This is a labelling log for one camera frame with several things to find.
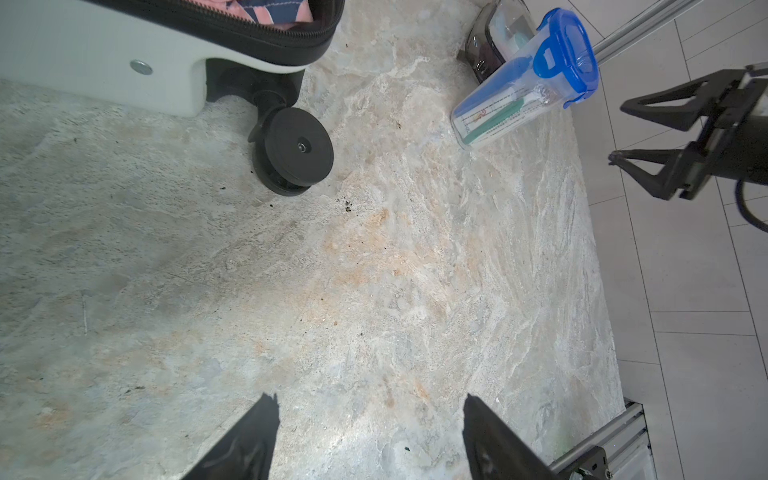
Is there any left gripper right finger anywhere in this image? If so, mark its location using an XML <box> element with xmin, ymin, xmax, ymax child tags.
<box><xmin>462</xmin><ymin>394</ymin><xmax>557</xmax><ymax>480</ymax></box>

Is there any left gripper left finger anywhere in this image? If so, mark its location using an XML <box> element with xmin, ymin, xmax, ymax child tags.
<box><xmin>182</xmin><ymin>394</ymin><xmax>280</xmax><ymax>480</ymax></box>

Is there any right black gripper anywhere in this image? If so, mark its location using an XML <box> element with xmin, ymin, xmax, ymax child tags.
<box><xmin>608</xmin><ymin>62</ymin><xmax>767</xmax><ymax>201</ymax></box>

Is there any clear cup with blue lid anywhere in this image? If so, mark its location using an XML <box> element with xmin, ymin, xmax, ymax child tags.
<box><xmin>450</xmin><ymin>8</ymin><xmax>600</xmax><ymax>149</ymax></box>

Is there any clear toiletry pouch black trim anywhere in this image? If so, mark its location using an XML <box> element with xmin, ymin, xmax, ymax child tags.
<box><xmin>457</xmin><ymin>0</ymin><xmax>536</xmax><ymax>83</ymax></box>

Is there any white suitcase with black lining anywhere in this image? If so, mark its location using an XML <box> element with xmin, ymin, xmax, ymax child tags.
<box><xmin>1</xmin><ymin>1</ymin><xmax>344</xmax><ymax>196</ymax></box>

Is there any pink navy patterned garment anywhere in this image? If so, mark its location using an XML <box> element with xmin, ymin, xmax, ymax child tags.
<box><xmin>195</xmin><ymin>0</ymin><xmax>314</xmax><ymax>30</ymax></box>

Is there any right corner metal profile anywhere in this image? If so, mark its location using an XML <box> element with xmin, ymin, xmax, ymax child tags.
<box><xmin>593</xmin><ymin>0</ymin><xmax>701</xmax><ymax>66</ymax></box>

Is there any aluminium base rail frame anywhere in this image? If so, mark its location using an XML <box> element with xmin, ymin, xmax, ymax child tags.
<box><xmin>550</xmin><ymin>399</ymin><xmax>657</xmax><ymax>480</ymax></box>

